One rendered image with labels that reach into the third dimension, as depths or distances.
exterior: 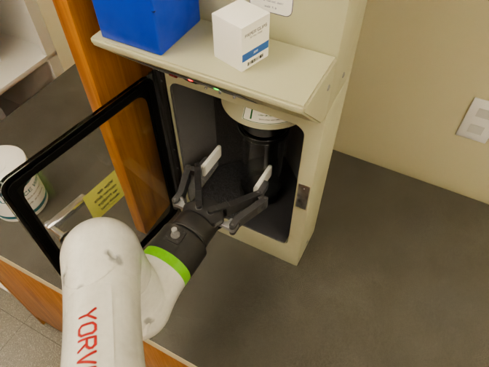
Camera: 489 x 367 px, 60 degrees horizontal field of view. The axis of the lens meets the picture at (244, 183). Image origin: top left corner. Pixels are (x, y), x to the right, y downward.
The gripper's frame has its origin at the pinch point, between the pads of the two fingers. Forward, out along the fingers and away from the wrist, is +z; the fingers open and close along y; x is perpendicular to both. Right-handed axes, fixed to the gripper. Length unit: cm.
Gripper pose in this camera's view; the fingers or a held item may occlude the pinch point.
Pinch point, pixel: (240, 164)
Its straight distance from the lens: 87.5
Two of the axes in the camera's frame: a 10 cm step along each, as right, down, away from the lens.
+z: 4.7, -6.7, 5.7
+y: -8.8, -3.6, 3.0
